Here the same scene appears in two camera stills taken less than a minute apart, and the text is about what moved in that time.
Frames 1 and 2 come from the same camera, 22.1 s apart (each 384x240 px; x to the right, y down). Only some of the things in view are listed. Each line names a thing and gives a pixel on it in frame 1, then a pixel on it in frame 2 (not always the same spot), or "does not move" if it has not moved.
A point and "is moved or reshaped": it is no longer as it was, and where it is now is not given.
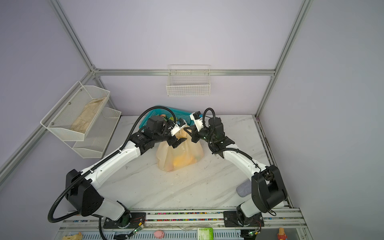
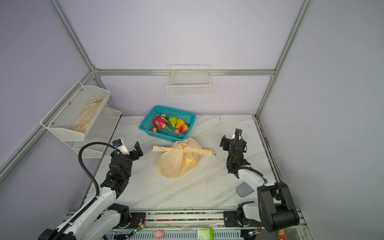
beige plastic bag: [187, 154] is moved or reshaped
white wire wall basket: [188, 80] does not move
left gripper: [172, 141] -> [135, 156]
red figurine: [281, 235] does not move
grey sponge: [245, 189] does not move
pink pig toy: [159, 234] does not move
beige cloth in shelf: [81, 122] does not move
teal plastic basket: [167, 115] does not move
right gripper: [193, 131] -> [225, 143]
